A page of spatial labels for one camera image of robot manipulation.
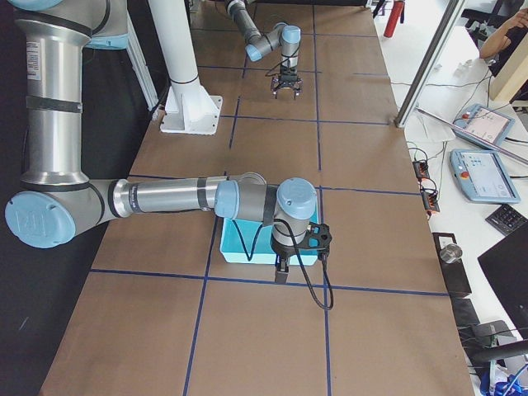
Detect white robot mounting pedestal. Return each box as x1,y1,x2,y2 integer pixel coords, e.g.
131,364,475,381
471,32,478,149
148,0,223,135

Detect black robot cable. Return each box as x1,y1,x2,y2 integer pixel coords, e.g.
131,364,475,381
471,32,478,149
271,220,334,310

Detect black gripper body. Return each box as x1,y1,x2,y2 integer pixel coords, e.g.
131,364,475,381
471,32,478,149
271,74,302,92
271,238,300,264

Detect small metal cup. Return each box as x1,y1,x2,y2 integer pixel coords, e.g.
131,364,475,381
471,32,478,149
439,243,463,264

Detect black keyboard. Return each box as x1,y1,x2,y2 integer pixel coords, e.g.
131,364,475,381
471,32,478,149
485,204,527,236

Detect upper teach pendant tablet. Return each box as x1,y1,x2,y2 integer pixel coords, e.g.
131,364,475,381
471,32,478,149
453,104,515,148

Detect teach pendant tablet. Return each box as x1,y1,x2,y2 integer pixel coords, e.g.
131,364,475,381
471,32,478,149
453,104,515,148
450,149,521,204

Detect red cylinder bottle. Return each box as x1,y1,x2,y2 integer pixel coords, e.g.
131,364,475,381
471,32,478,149
384,0,405,38

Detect aluminium frame post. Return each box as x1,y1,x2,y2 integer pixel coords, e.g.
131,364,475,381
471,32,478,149
394,0,465,128

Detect person forearm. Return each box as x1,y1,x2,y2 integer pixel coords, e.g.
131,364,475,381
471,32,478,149
479,8,527,59

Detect turquoise plastic bin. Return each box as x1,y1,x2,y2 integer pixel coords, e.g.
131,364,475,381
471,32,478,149
219,208,323,265

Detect lower teach pendant tablet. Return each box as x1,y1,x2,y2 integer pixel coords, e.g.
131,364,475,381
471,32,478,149
450,149,521,204

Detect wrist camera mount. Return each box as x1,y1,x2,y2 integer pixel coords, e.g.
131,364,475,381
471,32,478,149
298,222,332,255

